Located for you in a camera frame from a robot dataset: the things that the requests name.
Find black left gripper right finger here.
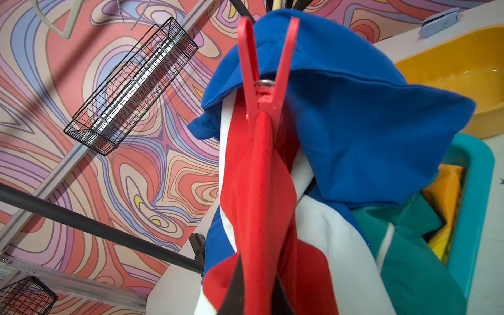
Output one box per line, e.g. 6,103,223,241
271,274,295,315

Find metal hanger of teal jacket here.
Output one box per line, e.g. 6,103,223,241
30,1,85,39

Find red clothespin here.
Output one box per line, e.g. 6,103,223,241
238,18,300,137

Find yellow plastic tray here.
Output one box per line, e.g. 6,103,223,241
396,24,503,139

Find black wire basket left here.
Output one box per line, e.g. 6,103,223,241
1,276,59,315

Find teal green jacket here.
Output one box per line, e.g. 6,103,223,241
352,193,467,314

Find teal plastic basket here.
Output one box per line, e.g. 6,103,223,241
443,133,495,298

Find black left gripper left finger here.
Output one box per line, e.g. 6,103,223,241
217,255,245,315

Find black wire basket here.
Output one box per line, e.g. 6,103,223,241
1,276,59,315
64,17,198,156

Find black wire basket rear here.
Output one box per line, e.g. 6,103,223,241
64,17,198,156

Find rainbow patchwork jacket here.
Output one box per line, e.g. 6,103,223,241
421,164,464,265

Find blue clothespin on table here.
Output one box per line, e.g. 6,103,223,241
419,7,461,39

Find blue white red jacket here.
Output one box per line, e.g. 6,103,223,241
189,9,476,314

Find black clothes rack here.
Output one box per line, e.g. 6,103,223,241
0,0,316,276

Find white wire hanger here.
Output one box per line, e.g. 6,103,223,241
115,0,152,30

